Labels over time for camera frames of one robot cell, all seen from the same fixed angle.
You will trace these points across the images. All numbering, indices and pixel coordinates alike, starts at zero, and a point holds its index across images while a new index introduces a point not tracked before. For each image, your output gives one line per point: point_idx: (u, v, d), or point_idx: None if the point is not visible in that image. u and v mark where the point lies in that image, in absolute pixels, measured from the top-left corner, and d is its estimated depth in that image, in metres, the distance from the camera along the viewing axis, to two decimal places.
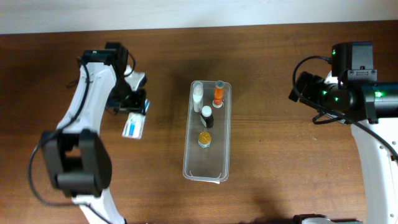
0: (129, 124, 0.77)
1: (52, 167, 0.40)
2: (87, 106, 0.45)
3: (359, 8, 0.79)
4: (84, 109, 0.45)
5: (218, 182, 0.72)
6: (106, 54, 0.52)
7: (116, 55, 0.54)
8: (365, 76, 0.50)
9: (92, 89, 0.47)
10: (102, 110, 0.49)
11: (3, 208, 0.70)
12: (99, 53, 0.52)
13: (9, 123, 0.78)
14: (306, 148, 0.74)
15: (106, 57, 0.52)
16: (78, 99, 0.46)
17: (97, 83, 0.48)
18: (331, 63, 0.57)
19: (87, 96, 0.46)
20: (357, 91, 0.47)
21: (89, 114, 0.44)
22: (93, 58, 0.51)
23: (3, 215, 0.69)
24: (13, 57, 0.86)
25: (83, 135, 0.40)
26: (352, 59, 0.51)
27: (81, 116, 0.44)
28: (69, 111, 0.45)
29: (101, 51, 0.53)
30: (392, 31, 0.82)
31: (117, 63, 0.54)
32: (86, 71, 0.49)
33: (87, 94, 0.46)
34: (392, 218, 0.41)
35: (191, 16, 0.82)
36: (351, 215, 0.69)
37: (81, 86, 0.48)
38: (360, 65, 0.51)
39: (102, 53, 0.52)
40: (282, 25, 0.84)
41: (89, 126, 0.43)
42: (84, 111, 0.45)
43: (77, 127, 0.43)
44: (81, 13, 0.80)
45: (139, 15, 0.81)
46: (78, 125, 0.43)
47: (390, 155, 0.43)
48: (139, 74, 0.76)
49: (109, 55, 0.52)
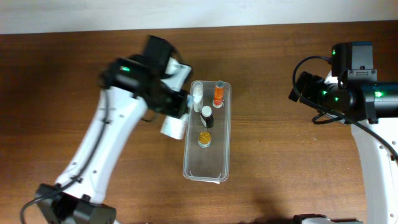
0: (168, 122, 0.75)
1: (48, 216, 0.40)
2: (96, 162, 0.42)
3: (359, 9, 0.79)
4: (91, 166, 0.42)
5: (218, 182, 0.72)
6: (135, 79, 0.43)
7: (151, 74, 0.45)
8: (365, 76, 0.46)
9: (107, 135, 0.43)
10: (115, 155, 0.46)
11: (12, 206, 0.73)
12: (130, 71, 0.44)
13: (12, 124, 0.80)
14: (306, 148, 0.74)
15: (136, 81, 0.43)
16: (89, 148, 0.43)
17: (114, 127, 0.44)
18: (331, 63, 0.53)
19: (99, 147, 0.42)
20: (357, 89, 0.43)
21: (93, 176, 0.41)
22: (122, 78, 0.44)
23: (12, 213, 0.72)
24: (12, 57, 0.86)
25: (84, 205, 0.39)
26: (352, 59, 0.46)
27: (86, 176, 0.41)
28: (76, 160, 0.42)
29: (132, 70, 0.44)
30: (388, 33, 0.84)
31: (151, 85, 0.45)
32: (111, 99, 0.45)
33: (101, 143, 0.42)
34: (392, 218, 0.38)
35: (191, 16, 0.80)
36: (350, 214, 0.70)
37: (97, 127, 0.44)
38: (361, 66, 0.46)
39: (134, 73, 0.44)
40: (282, 26, 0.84)
41: (92, 187, 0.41)
42: (90, 168, 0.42)
43: (78, 186, 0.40)
44: (78, 13, 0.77)
45: (138, 15, 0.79)
46: (78, 188, 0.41)
47: (389, 155, 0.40)
48: (182, 68, 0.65)
49: (139, 79, 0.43)
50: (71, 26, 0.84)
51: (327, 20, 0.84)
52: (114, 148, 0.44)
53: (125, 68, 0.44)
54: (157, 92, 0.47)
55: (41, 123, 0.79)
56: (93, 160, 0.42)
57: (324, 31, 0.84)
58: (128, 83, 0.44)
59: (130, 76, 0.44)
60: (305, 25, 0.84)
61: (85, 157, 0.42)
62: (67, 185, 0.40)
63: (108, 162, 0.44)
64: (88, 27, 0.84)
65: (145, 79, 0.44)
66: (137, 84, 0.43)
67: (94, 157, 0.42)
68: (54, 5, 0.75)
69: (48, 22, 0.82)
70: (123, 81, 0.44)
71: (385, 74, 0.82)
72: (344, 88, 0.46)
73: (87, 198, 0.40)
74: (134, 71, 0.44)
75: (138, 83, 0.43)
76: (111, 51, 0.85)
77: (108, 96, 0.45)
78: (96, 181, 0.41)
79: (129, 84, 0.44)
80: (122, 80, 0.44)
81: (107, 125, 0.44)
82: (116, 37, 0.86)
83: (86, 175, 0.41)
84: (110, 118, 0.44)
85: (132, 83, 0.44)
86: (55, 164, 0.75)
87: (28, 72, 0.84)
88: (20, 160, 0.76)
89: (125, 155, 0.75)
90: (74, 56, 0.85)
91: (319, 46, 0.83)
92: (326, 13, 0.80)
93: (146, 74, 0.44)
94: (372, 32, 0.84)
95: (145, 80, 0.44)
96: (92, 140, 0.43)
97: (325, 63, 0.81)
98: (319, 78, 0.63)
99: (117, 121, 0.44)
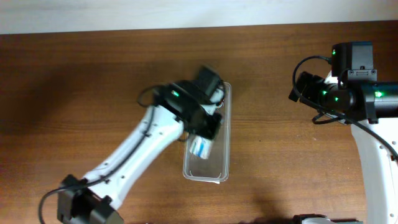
0: (199, 143, 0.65)
1: (64, 207, 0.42)
2: (127, 168, 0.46)
3: (359, 9, 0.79)
4: (121, 169, 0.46)
5: (218, 182, 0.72)
6: (181, 106, 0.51)
7: (194, 104, 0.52)
8: (365, 76, 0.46)
9: (142, 147, 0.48)
10: (140, 169, 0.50)
11: (12, 206, 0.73)
12: (179, 96, 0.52)
13: (12, 124, 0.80)
14: (306, 148, 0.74)
15: (181, 106, 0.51)
16: (124, 153, 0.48)
17: (150, 142, 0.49)
18: (331, 63, 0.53)
19: (134, 155, 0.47)
20: (357, 90, 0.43)
21: (121, 180, 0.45)
22: (171, 100, 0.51)
23: (12, 212, 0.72)
24: (12, 57, 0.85)
25: (100, 205, 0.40)
26: (352, 59, 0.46)
27: (114, 177, 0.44)
28: (110, 161, 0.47)
29: (181, 96, 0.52)
30: (388, 33, 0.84)
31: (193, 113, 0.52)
32: (155, 114, 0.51)
33: (135, 152, 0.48)
34: (392, 218, 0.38)
35: (191, 16, 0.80)
36: (350, 214, 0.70)
37: (137, 137, 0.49)
38: (361, 66, 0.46)
39: (181, 99, 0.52)
40: (282, 26, 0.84)
41: (115, 190, 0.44)
42: (120, 172, 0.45)
43: (103, 185, 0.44)
44: (78, 13, 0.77)
45: (138, 15, 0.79)
46: (102, 186, 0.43)
47: (390, 155, 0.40)
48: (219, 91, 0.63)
49: (185, 105, 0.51)
50: (71, 27, 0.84)
51: (327, 20, 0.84)
52: (143, 160, 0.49)
53: (177, 92, 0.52)
54: (196, 117, 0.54)
55: (41, 123, 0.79)
56: (124, 165, 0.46)
57: (324, 31, 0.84)
58: (175, 106, 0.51)
59: (179, 101, 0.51)
60: (305, 26, 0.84)
61: (118, 160, 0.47)
62: (95, 181, 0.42)
63: (134, 170, 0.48)
64: (89, 27, 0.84)
65: (189, 106, 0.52)
66: (181, 108, 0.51)
67: (127, 163, 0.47)
68: (54, 5, 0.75)
69: (48, 22, 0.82)
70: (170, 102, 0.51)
71: (385, 74, 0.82)
72: (344, 88, 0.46)
73: (109, 200, 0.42)
74: (183, 97, 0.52)
75: (183, 110, 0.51)
76: (111, 51, 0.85)
77: (155, 112, 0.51)
78: (121, 185, 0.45)
79: (175, 108, 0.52)
80: (169, 102, 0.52)
81: (146, 138, 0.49)
82: (116, 37, 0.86)
83: (115, 177, 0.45)
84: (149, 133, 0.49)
85: (178, 107, 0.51)
86: (55, 164, 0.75)
87: (28, 72, 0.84)
88: (20, 160, 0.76)
89: None
90: (74, 56, 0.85)
91: (319, 46, 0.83)
92: (326, 13, 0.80)
93: (192, 102, 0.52)
94: (372, 32, 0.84)
95: (189, 107, 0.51)
96: (129, 148, 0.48)
97: (325, 63, 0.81)
98: (319, 78, 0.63)
99: (154, 139, 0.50)
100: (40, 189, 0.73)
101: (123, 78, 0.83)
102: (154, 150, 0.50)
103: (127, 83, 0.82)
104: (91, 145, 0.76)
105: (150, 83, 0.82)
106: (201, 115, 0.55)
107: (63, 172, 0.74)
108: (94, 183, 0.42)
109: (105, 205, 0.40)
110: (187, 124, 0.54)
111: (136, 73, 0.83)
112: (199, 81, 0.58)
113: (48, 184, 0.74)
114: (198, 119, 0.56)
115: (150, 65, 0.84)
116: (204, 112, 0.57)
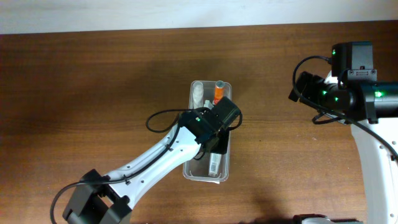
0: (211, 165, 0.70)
1: (78, 203, 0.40)
2: (146, 176, 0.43)
3: (359, 9, 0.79)
4: (139, 176, 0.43)
5: (218, 182, 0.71)
6: (203, 132, 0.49)
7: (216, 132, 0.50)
8: (365, 77, 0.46)
9: (163, 158, 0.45)
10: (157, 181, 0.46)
11: (10, 206, 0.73)
12: (201, 122, 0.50)
13: (12, 124, 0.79)
14: (306, 148, 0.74)
15: (204, 133, 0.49)
16: (145, 161, 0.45)
17: (172, 155, 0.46)
18: (331, 63, 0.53)
19: (155, 165, 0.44)
20: (356, 90, 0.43)
21: (139, 185, 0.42)
22: (193, 126, 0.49)
23: (10, 212, 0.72)
24: (12, 57, 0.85)
25: (117, 206, 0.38)
26: (352, 59, 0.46)
27: (132, 182, 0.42)
28: (130, 165, 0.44)
29: (203, 122, 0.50)
30: (388, 33, 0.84)
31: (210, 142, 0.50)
32: (178, 134, 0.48)
33: (155, 162, 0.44)
34: (392, 218, 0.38)
35: (191, 16, 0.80)
36: (351, 215, 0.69)
37: (159, 147, 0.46)
38: (361, 66, 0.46)
39: (203, 125, 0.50)
40: (282, 26, 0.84)
41: (130, 194, 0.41)
42: (139, 177, 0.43)
43: (120, 186, 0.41)
44: (78, 13, 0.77)
45: (138, 15, 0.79)
46: (120, 188, 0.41)
47: (390, 155, 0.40)
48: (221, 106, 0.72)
49: (208, 132, 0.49)
50: (71, 27, 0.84)
51: (327, 20, 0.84)
52: (163, 172, 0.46)
53: (199, 119, 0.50)
54: (212, 144, 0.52)
55: (41, 122, 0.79)
56: (143, 172, 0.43)
57: (324, 31, 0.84)
58: (196, 131, 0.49)
59: (201, 129, 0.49)
60: (305, 25, 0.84)
61: (137, 167, 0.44)
62: (114, 180, 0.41)
63: (152, 180, 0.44)
64: (89, 27, 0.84)
65: (212, 133, 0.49)
66: (204, 135, 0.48)
67: (147, 171, 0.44)
68: (55, 5, 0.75)
69: (48, 22, 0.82)
70: (193, 128, 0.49)
71: (386, 74, 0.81)
72: (344, 88, 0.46)
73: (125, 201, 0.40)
74: (206, 124, 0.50)
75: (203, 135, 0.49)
76: (111, 51, 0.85)
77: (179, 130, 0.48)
78: (138, 191, 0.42)
79: (195, 132, 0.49)
80: (190, 128, 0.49)
81: (168, 151, 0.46)
82: (116, 38, 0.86)
83: (134, 181, 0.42)
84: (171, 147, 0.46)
85: (200, 133, 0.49)
86: (55, 163, 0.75)
87: (29, 71, 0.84)
88: (20, 160, 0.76)
89: (125, 155, 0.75)
90: (74, 56, 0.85)
91: (320, 46, 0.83)
92: (326, 13, 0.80)
93: (215, 130, 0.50)
94: (372, 32, 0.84)
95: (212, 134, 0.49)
96: (150, 157, 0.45)
97: (325, 63, 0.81)
98: (319, 78, 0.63)
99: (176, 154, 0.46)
100: (39, 188, 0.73)
101: (123, 78, 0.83)
102: (174, 165, 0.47)
103: (127, 83, 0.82)
104: (91, 144, 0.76)
105: (150, 82, 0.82)
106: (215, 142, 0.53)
107: (63, 172, 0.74)
108: (113, 182, 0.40)
109: (122, 205, 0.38)
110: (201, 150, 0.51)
111: (137, 73, 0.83)
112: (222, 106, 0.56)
113: (47, 183, 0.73)
114: (213, 144, 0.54)
115: (150, 65, 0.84)
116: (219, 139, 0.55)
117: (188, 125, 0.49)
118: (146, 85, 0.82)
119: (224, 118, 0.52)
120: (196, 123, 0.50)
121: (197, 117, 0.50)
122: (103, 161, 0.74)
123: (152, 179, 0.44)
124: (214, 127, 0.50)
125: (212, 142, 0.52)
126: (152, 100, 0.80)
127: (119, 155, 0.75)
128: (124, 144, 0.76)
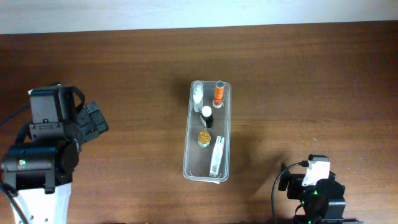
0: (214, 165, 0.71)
1: None
2: (47, 218, 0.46)
3: (354, 9, 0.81)
4: None
5: (218, 182, 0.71)
6: (43, 168, 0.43)
7: (63, 149, 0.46)
8: (335, 220, 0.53)
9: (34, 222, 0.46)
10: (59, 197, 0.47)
11: (7, 208, 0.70)
12: (28, 165, 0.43)
13: (10, 124, 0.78)
14: (306, 148, 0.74)
15: (44, 167, 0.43)
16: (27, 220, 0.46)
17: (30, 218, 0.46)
18: (322, 173, 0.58)
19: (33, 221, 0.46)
20: (318, 210, 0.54)
21: None
22: (28, 168, 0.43)
23: (7, 215, 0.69)
24: (12, 57, 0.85)
25: None
26: (328, 210, 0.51)
27: None
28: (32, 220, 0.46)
29: (30, 163, 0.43)
30: (386, 33, 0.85)
31: (63, 164, 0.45)
32: (37, 172, 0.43)
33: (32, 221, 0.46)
34: None
35: (190, 16, 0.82)
36: (351, 215, 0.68)
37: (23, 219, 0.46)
38: (333, 216, 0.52)
39: (33, 165, 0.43)
40: (279, 27, 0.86)
41: None
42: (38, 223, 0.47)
43: None
44: (80, 12, 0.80)
45: (139, 14, 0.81)
46: None
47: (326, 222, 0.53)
48: (205, 106, 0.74)
49: (41, 168, 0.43)
50: (72, 26, 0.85)
51: (325, 21, 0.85)
52: (41, 198, 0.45)
53: (25, 160, 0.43)
54: (74, 147, 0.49)
55: None
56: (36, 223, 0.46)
57: (323, 31, 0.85)
58: (35, 168, 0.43)
59: (41, 155, 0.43)
60: (304, 25, 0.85)
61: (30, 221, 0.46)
62: None
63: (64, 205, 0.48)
64: (89, 27, 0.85)
65: (50, 168, 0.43)
66: (46, 173, 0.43)
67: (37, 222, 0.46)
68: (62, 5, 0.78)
69: (50, 22, 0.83)
70: (18, 168, 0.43)
71: (385, 72, 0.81)
72: (321, 219, 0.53)
73: None
74: (40, 147, 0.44)
75: (47, 168, 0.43)
76: (111, 51, 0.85)
77: (17, 203, 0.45)
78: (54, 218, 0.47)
79: (32, 173, 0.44)
80: (34, 167, 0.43)
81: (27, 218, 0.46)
82: (116, 38, 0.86)
83: None
84: (52, 186, 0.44)
85: (41, 167, 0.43)
86: None
87: (28, 71, 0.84)
88: None
89: (125, 155, 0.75)
90: (74, 55, 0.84)
91: (319, 46, 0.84)
92: (322, 13, 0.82)
93: (44, 165, 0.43)
94: (370, 32, 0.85)
95: (45, 152, 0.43)
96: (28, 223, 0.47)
97: (323, 64, 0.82)
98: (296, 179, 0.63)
99: (61, 172, 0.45)
100: None
101: (123, 78, 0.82)
102: (55, 207, 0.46)
103: (127, 83, 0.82)
104: (91, 145, 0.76)
105: (149, 83, 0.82)
106: (69, 150, 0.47)
107: None
108: None
109: None
110: (64, 161, 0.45)
111: (136, 72, 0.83)
112: (42, 117, 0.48)
113: None
114: (76, 143, 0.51)
115: (150, 65, 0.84)
116: (71, 136, 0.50)
117: (12, 165, 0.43)
118: (146, 85, 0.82)
119: (21, 161, 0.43)
120: (33, 154, 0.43)
121: (20, 160, 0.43)
122: (103, 162, 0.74)
123: (56, 206, 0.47)
124: (41, 165, 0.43)
125: (61, 157, 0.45)
126: (152, 101, 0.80)
127: (119, 155, 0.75)
128: (124, 144, 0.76)
